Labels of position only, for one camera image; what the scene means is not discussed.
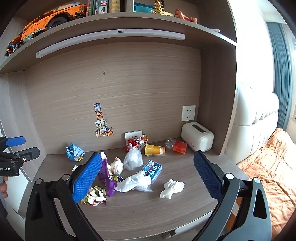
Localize golden pagoda model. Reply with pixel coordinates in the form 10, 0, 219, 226
151, 0, 166, 15

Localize white wall socket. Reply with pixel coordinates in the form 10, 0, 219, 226
181, 105, 196, 122
124, 130, 143, 149

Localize orange toy truck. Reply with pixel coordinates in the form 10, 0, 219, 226
21, 3, 88, 43

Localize blue tissue pack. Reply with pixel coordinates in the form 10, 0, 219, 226
140, 160, 162, 181

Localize green books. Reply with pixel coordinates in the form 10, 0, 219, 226
86, 0, 97, 16

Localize wooden desk shelf unit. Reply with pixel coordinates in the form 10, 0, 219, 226
0, 0, 250, 241

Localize white plastic bag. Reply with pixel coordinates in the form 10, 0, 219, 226
115, 171, 153, 193

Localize crushed red label bottle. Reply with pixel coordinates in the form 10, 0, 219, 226
165, 138, 188, 154

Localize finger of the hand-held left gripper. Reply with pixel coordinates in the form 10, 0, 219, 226
0, 136, 26, 149
0, 147, 40, 163

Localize number block calendar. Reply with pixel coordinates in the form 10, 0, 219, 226
96, 0, 110, 15

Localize white tissue box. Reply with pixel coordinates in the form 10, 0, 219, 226
181, 122, 214, 153

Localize purple snack wrapper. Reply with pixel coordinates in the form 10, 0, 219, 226
98, 152, 118, 197

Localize teal book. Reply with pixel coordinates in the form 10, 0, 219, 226
133, 0, 158, 13

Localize strip of cartoon stickers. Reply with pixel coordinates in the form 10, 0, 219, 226
94, 103, 114, 138

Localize orange blanket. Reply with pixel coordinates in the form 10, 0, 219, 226
236, 127, 296, 241

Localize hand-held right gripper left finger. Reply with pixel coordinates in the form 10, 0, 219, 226
25, 152, 104, 241

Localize small dark toy vehicle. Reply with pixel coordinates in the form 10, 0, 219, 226
5, 35, 23, 57

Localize crumpled white tissue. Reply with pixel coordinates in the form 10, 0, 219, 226
159, 179, 185, 199

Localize clear plastic bag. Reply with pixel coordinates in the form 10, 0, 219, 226
123, 147, 144, 171

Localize cream padded headboard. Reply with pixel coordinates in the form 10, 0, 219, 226
225, 81, 280, 165

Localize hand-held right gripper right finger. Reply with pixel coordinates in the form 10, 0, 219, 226
192, 150, 272, 241

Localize red toy figurine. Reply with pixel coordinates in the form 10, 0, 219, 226
173, 9, 198, 24

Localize green yellow crumpled wrapper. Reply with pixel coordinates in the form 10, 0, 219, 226
81, 186, 107, 206

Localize blue snack wrapper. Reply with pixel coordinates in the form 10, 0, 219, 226
66, 143, 85, 162

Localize grey blue curtain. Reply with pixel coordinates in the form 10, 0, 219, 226
266, 22, 293, 130

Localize white red snack wrapper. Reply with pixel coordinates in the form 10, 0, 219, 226
110, 157, 124, 175

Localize person's left hand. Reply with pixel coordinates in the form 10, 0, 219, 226
0, 176, 9, 199

